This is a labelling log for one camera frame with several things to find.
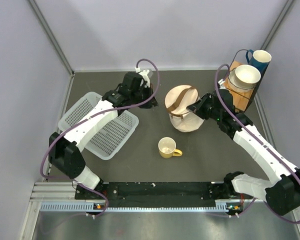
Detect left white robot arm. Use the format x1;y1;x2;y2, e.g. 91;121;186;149
48;68;157;199

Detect white perforated plastic basket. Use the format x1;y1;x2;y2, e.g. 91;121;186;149
57;91;139;161

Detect yellow ceramic mug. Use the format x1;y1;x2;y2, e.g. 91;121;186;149
158;137;183;159

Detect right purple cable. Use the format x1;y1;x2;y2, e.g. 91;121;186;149
214;63;300;224

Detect grey slotted cable duct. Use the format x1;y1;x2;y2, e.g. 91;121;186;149
39;201;243;213

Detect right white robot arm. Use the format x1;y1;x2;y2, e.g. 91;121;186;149
187;89;300;216

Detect cream round laundry bag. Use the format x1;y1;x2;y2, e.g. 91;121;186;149
164;85;204;133

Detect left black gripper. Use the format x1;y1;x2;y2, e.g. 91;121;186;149
130;84;159;109

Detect black wire wooden rack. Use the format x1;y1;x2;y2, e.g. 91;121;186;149
219;49;266;112

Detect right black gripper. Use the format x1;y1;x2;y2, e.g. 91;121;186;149
187;92;222;122

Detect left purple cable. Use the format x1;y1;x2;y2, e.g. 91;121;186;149
40;58;161;218

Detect purple cable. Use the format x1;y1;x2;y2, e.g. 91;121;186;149
40;58;161;218
214;63;300;224

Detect white plate under bowl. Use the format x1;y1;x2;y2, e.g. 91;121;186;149
228;69;255;93

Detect blue white mug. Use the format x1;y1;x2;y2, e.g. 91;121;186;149
245;49;272;74

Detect white ceramic bowl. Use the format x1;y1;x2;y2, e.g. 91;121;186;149
234;64;261;88

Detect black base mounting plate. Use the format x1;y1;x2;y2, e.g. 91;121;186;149
74;181;246;208

